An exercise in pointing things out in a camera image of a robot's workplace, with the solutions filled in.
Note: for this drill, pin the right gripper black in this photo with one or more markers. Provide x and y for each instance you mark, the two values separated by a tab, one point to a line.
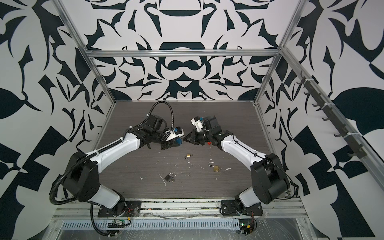
194	139

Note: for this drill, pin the large brass padlock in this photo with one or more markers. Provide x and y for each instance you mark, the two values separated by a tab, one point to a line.
216	168

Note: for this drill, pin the aluminium mounting rail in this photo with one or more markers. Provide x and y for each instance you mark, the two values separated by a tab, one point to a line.
168	209

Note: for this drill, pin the black padlock with keys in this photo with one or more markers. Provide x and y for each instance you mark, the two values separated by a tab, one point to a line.
169	178

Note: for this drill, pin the right green circuit board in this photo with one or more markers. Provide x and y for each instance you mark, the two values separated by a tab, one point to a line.
247	228

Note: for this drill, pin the blue padlock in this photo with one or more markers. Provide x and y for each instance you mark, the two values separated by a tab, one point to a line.
178	141

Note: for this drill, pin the green circuit board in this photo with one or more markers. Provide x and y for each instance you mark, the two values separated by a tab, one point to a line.
247	228
119	223

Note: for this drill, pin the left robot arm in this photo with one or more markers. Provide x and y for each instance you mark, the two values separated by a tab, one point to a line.
81	182

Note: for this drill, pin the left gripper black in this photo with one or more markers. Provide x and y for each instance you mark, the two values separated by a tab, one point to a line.
169	145

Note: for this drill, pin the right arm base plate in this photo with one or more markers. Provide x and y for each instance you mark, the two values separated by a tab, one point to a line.
231	208

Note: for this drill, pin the white slotted cable duct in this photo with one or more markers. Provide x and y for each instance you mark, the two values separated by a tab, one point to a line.
184	224

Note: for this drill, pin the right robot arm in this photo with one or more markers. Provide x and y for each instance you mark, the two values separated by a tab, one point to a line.
269	180

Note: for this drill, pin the left green circuit board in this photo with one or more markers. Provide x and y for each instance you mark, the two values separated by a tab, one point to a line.
119	223

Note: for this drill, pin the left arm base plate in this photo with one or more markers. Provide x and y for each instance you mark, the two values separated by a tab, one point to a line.
126	209

